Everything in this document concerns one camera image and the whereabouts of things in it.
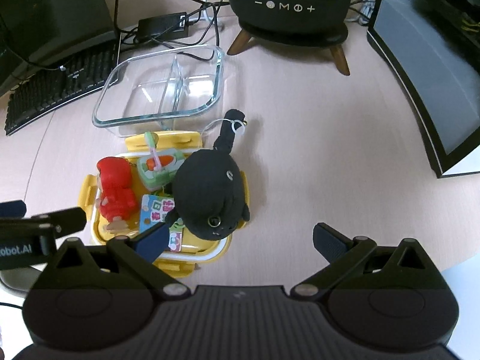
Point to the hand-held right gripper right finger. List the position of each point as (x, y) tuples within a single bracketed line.
[(330, 243)]

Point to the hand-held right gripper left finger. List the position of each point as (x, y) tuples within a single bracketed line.
[(152, 243)]

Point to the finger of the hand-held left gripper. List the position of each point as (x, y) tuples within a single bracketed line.
[(13, 208), (65, 219)]

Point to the red toy figure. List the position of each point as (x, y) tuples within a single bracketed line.
[(114, 183)]

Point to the yellow plastic container lid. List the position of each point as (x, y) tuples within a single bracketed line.
[(170, 138)]

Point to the clear glass divided container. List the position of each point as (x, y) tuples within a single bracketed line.
[(150, 90)]

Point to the black desktop monitor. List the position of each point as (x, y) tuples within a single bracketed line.
[(56, 7)]

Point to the colourful printed card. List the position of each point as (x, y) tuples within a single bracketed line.
[(153, 210)]

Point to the black plush toy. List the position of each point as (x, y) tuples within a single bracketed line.
[(206, 187)]

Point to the black keyboard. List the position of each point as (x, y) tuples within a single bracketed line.
[(45, 93)]

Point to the black power adapter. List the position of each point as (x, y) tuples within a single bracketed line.
[(161, 24)]

